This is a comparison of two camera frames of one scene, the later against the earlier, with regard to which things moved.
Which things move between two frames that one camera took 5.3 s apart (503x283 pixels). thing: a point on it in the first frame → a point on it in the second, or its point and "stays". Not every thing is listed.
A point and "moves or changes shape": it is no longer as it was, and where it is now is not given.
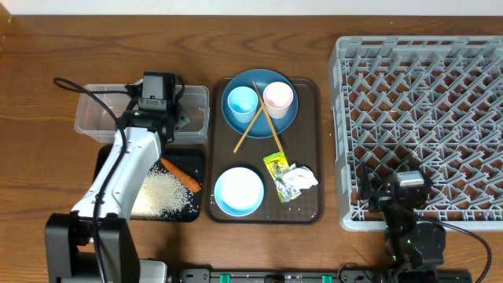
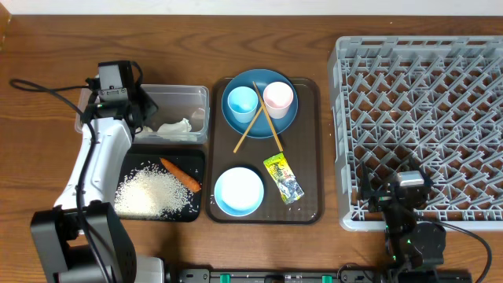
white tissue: x=295 y=178 moves or changes shape
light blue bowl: x=239 y=191 stays
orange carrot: x=187 y=183 stays
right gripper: x=380 y=199 stays
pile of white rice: x=163 y=196 stays
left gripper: x=185 y=117 → x=152 y=105
